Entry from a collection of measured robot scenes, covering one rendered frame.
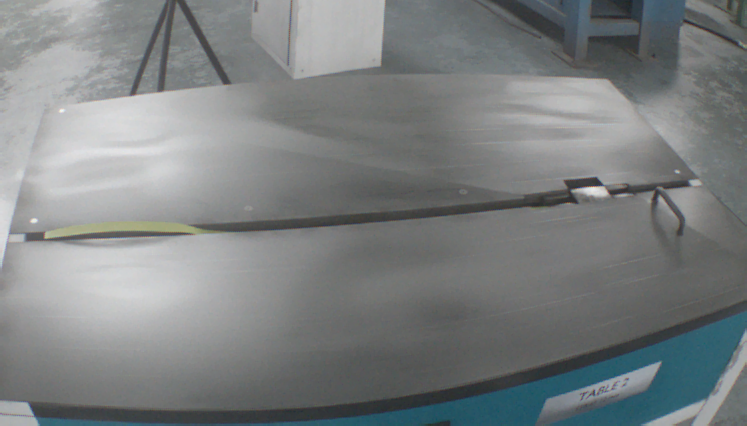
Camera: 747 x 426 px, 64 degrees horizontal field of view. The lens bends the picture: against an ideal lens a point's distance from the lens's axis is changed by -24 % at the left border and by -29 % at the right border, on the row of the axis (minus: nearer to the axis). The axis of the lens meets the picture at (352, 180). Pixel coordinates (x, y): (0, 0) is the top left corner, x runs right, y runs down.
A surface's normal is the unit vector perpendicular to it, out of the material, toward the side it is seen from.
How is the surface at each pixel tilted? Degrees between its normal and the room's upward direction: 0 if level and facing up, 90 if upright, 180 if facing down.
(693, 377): 90
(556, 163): 0
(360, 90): 0
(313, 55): 90
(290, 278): 0
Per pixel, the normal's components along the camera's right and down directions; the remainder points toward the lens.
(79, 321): 0.05, -0.85
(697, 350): 0.22, 0.53
